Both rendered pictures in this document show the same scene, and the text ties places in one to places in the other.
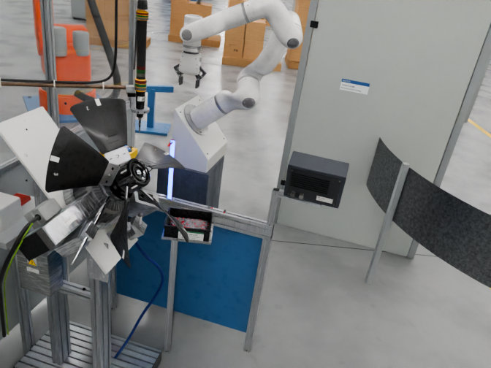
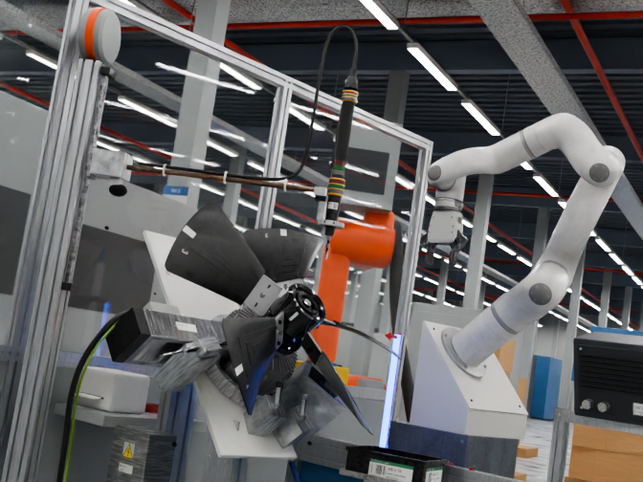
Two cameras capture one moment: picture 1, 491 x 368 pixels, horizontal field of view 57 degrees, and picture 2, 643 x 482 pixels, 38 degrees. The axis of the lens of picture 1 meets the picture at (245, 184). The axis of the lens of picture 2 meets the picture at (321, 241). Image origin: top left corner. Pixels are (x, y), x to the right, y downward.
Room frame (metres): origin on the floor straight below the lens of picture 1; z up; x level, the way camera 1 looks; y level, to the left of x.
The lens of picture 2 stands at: (-0.44, -0.81, 1.09)
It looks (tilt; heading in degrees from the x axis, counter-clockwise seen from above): 7 degrees up; 32
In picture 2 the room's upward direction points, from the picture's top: 8 degrees clockwise
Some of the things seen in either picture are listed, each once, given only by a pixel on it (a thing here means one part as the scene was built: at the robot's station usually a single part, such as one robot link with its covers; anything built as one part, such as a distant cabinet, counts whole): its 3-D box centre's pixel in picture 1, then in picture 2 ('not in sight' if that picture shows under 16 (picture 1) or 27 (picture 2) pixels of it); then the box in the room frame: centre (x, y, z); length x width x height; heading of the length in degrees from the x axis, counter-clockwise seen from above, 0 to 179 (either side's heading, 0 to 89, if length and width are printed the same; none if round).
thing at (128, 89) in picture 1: (137, 98); (329, 208); (1.65, 0.45, 1.48); 0.09 x 0.07 x 0.10; 113
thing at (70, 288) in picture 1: (78, 290); not in sight; (1.56, 0.69, 0.56); 0.19 x 0.04 x 0.04; 78
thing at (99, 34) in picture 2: not in sight; (99, 36); (1.37, 1.11, 1.88); 0.17 x 0.15 x 0.16; 168
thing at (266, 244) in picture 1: (256, 297); not in sight; (1.89, -0.15, 0.39); 0.04 x 0.04 x 0.78; 78
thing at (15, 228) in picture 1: (12, 218); (131, 417); (1.65, 1.01, 0.85); 0.36 x 0.24 x 0.03; 168
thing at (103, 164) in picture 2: not in sight; (109, 164); (1.40, 1.02, 1.52); 0.10 x 0.07 x 0.08; 113
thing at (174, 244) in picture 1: (171, 295); not in sight; (1.80, 0.30, 0.40); 0.03 x 0.03 x 0.80; 3
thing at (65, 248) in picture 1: (75, 239); (187, 365); (1.33, 0.58, 1.03); 0.15 x 0.10 x 0.14; 78
